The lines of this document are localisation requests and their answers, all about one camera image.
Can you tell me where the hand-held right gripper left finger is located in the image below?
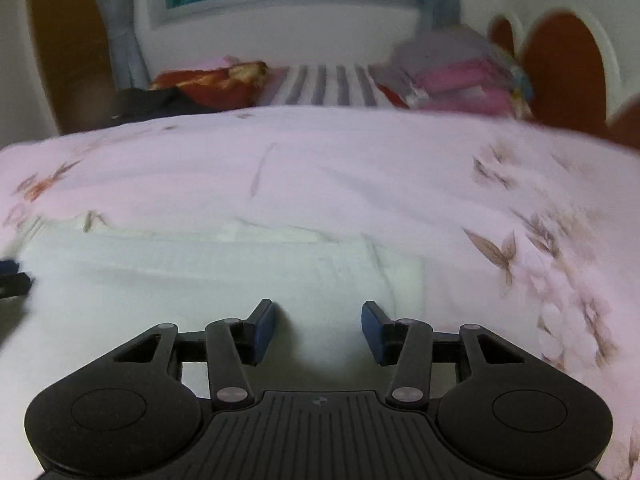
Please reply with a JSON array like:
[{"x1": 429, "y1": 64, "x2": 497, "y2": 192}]
[{"x1": 112, "y1": 299, "x2": 278, "y2": 411}]

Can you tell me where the pink floral bed sheet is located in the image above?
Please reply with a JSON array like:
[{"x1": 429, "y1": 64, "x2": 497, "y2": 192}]
[{"x1": 0, "y1": 105, "x2": 640, "y2": 480}]

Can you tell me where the pile of folded clothes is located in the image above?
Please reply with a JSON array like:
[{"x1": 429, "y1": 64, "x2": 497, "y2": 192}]
[{"x1": 369, "y1": 26, "x2": 537, "y2": 122}]

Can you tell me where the black cloth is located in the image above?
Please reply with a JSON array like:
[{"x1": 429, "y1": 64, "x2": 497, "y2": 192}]
[{"x1": 106, "y1": 86, "x2": 213, "y2": 125}]

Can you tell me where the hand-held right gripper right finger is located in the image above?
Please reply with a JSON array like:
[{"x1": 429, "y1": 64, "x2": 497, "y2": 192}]
[{"x1": 361, "y1": 300, "x2": 531, "y2": 409}]

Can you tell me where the brown wooden door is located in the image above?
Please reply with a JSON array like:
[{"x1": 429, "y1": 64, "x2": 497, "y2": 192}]
[{"x1": 24, "y1": 0, "x2": 118, "y2": 136}]

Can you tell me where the white knit sweater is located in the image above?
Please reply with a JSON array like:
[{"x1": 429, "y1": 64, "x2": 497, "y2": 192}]
[{"x1": 0, "y1": 220, "x2": 427, "y2": 480}]

